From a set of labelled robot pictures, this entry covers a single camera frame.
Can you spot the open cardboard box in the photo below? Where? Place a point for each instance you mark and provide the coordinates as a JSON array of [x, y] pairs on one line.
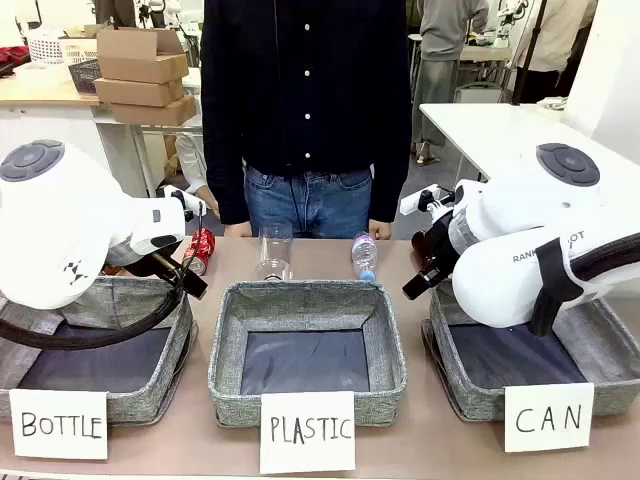
[[142, 57]]

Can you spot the white paper label CAN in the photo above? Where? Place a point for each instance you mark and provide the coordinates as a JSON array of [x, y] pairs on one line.
[[548, 417]]

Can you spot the person in dark shirt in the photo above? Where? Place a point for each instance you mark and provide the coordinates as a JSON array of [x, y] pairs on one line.
[[305, 100]]

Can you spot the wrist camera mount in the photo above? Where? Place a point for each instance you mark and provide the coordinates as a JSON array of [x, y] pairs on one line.
[[425, 200], [180, 197]]

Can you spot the person left hand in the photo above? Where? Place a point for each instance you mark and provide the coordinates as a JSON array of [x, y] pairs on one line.
[[381, 231]]

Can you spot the wood-top white cabinet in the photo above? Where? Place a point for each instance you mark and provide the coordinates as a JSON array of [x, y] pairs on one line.
[[45, 110]]

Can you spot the white paper label BOTTLE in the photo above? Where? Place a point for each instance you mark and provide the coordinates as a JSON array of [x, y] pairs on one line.
[[59, 424]]

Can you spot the small pink-label water bottle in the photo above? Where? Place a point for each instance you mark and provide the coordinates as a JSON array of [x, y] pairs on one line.
[[364, 252]]

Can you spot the flat closed cardboard box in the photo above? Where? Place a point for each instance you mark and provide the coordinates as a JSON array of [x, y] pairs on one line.
[[137, 92], [155, 112]]

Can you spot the background person grey top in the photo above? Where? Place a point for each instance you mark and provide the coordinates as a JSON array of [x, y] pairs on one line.
[[447, 60]]

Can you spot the large white table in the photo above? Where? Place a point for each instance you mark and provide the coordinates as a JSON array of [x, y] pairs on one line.
[[500, 130]]

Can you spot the white plastic crate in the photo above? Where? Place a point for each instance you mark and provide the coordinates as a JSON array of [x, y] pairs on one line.
[[80, 50]]

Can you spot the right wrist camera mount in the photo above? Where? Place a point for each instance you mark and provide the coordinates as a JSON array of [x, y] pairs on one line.
[[425, 200]]

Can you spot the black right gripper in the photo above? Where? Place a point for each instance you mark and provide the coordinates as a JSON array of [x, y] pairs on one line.
[[444, 245]]

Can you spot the grey fabric basket can label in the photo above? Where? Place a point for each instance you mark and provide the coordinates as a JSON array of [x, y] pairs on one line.
[[605, 350]]

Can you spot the white crumpled item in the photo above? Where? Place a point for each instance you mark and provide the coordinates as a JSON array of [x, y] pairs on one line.
[[555, 103]]

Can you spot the white desk with legs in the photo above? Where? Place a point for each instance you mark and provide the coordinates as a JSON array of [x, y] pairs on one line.
[[145, 145]]

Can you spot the person left forearm dark sleeve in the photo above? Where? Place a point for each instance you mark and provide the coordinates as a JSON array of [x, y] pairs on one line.
[[392, 185]]

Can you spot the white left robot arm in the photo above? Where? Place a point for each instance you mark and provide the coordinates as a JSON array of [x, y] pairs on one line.
[[60, 225]]

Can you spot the black mesh basket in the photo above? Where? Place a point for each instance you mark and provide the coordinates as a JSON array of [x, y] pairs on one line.
[[84, 76]]

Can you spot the person right forearm dark sleeve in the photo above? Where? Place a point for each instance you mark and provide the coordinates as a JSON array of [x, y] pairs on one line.
[[222, 185]]

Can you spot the large clear plastic bottle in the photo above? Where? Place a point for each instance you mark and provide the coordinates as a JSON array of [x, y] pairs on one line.
[[274, 252]]

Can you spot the grey fabric basket bottle label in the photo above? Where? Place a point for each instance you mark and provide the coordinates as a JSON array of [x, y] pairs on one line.
[[150, 395]]

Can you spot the grey fabric basket plastic label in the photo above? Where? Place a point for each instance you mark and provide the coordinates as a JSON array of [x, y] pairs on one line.
[[305, 300]]

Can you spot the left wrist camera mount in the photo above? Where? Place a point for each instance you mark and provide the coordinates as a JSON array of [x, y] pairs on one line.
[[180, 197]]

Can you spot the black tripod pole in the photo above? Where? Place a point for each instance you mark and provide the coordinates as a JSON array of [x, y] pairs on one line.
[[529, 50]]

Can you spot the person right hand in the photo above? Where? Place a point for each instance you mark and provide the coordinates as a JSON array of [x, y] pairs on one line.
[[237, 231]]

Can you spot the white plastic laundry basket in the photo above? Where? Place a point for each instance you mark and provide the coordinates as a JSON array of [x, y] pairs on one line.
[[45, 45]]

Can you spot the background person white top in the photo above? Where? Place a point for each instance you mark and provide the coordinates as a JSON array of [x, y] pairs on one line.
[[550, 40]]

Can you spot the crushed red can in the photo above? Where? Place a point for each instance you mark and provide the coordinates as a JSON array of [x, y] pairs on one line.
[[200, 250]]

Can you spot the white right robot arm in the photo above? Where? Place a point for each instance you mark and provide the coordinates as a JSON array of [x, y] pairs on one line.
[[520, 250]]

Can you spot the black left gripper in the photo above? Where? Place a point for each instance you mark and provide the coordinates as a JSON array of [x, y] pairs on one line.
[[187, 285]]

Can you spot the red cloth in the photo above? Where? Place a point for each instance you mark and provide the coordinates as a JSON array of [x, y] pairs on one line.
[[12, 57]]

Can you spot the white paper label PLASTIC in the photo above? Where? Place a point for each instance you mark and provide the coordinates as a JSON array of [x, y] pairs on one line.
[[307, 432]]

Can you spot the seated person white shirt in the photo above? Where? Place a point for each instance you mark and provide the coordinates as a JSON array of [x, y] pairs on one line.
[[192, 160]]

